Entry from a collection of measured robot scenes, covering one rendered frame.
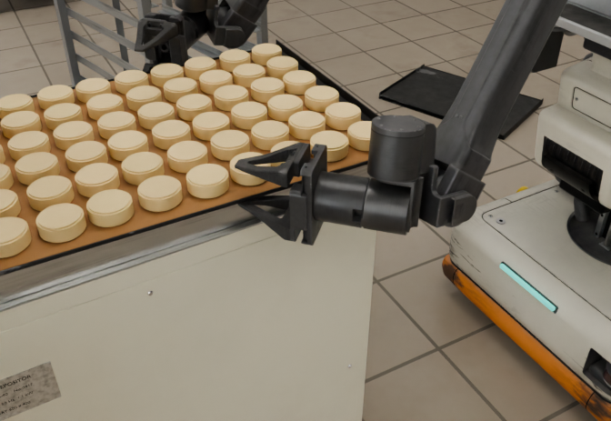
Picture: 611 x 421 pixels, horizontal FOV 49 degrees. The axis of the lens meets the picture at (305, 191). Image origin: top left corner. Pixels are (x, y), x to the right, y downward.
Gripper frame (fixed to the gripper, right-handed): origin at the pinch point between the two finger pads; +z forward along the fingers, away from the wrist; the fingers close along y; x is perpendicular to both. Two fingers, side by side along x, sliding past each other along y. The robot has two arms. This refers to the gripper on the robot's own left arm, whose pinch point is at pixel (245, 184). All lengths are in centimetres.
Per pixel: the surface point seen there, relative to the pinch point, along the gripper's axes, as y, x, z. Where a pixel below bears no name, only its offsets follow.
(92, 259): 5.7, -11.3, 14.7
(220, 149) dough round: -0.1, 6.3, 5.6
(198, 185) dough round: -0.2, -2.2, 4.9
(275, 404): 44.7, 3.5, -0.8
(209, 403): 37.5, -4.2, 6.5
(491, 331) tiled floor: 93, 77, -37
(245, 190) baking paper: 1.6, 0.8, 0.4
